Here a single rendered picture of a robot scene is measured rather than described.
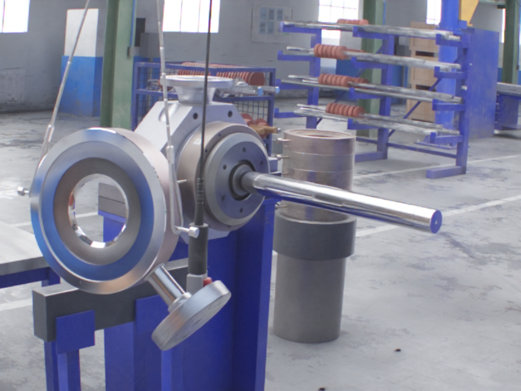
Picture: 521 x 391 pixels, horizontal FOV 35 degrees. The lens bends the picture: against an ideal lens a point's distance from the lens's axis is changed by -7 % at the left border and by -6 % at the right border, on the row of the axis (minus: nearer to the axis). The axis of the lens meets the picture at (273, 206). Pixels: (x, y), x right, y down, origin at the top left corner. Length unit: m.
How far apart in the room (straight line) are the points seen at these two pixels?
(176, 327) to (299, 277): 2.73
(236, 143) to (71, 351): 0.94
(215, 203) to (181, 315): 1.14
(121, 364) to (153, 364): 0.23
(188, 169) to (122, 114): 7.24
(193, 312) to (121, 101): 8.36
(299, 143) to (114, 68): 6.03
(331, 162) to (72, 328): 2.25
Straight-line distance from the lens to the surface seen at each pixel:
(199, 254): 2.05
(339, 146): 4.40
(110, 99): 10.30
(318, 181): 4.40
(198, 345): 3.44
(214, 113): 3.08
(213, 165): 2.90
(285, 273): 4.57
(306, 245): 4.43
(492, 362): 4.57
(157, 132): 3.00
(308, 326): 4.59
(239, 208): 3.01
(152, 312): 2.65
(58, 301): 2.42
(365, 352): 4.55
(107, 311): 2.54
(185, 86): 3.01
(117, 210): 2.93
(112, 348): 3.12
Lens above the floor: 1.60
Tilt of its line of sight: 12 degrees down
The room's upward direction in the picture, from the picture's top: 3 degrees clockwise
